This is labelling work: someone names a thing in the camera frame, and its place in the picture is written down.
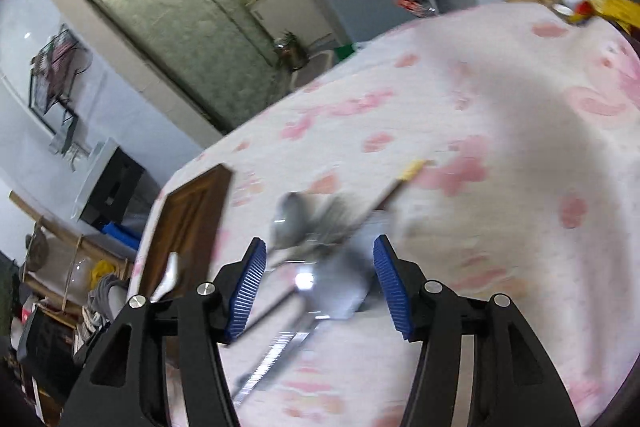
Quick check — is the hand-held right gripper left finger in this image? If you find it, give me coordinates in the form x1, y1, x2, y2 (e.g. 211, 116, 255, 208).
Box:
60, 237, 267, 427

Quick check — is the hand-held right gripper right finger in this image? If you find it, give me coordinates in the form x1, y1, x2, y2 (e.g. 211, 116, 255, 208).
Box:
372, 234, 583, 427

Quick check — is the steel table knife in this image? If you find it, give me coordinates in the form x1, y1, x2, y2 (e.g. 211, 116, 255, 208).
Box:
232, 212, 396, 408

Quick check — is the large steel spoon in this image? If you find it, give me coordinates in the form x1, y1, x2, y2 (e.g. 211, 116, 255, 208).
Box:
269, 191, 322, 254

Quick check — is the brown wooden tray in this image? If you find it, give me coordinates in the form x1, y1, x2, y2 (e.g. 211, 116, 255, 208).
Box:
135, 164, 234, 308

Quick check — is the steel fork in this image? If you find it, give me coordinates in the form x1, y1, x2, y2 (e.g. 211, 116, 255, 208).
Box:
312, 194, 371, 243

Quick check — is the dark chopstick with gold end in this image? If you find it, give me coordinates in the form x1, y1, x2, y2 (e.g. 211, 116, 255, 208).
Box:
350, 161, 427, 233

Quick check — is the black sink cabinet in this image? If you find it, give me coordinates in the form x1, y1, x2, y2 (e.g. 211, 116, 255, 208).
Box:
80, 147, 148, 228

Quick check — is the wooden pole rack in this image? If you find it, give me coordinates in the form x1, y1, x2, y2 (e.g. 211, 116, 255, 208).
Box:
10, 191, 133, 308

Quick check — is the pink printed tablecloth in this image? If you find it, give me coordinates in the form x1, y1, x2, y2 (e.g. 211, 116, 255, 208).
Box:
127, 2, 640, 427

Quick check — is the white sink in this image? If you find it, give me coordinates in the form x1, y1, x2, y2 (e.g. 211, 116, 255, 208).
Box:
74, 137, 120, 218

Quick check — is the white kitchen cabinet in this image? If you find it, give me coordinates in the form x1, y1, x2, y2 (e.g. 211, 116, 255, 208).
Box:
247, 0, 333, 48

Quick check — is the green patterned sliding door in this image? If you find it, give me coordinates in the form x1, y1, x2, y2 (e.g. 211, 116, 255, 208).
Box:
40, 0, 301, 132

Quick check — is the yellow snack bag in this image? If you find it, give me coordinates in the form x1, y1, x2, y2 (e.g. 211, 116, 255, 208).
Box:
575, 0, 640, 32

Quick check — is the wire trash basket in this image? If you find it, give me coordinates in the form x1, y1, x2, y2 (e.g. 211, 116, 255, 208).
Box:
272, 32, 307, 70

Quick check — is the black wire basket shelf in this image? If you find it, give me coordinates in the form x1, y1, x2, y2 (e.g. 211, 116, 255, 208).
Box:
35, 24, 93, 105

